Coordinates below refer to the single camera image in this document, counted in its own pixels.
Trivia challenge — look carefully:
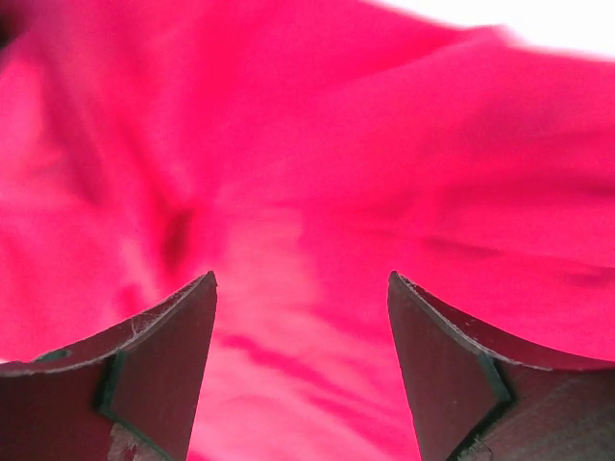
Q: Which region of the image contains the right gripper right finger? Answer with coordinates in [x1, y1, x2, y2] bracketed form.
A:
[387, 272, 614, 460]

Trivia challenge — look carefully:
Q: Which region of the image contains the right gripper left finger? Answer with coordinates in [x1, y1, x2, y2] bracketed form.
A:
[1, 273, 217, 460]

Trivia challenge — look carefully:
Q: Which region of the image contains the magenta t shirt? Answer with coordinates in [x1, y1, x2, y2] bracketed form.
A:
[1, 1, 614, 460]

